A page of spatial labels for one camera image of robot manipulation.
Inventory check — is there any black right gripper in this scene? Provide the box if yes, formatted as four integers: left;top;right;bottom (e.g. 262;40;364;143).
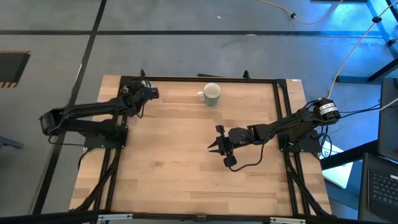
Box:
207;124;254;156

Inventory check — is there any teal ceramic mug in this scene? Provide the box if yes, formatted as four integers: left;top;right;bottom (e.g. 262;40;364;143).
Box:
197;82;222;108

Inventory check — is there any white box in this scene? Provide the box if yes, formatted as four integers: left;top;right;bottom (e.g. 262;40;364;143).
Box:
320;141;354;190

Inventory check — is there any hazard striped floor hatch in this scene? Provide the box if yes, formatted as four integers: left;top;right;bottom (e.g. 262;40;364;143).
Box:
0;50;32;89

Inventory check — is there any black diagonal bar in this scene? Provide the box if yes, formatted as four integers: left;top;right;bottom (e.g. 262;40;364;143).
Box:
320;139;379;170

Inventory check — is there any grey chair base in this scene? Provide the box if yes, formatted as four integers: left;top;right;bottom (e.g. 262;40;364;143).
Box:
0;136;25;150

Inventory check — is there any blue-lit metal stand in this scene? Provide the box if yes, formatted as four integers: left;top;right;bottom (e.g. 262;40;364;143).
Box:
335;0;398;83

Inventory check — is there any dark laptop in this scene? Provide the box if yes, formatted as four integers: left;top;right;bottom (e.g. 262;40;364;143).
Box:
357;152;398;223

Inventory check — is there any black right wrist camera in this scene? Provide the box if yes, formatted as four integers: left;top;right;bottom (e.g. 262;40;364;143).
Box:
223;154;238;169

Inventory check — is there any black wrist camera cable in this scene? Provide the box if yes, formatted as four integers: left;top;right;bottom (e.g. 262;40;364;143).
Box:
229;141;265;172

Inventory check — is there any black aluminium table frame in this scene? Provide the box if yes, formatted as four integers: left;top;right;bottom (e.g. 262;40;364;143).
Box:
70;68;332;218

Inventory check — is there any black camera rig beam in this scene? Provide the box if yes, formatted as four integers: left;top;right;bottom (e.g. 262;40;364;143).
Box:
0;211;398;224

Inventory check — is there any orange floor cable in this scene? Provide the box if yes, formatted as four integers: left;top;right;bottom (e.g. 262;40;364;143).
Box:
257;0;345;26

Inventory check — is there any beige cable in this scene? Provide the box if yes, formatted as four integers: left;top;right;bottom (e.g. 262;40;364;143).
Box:
326;0;398;100
357;98;398;122

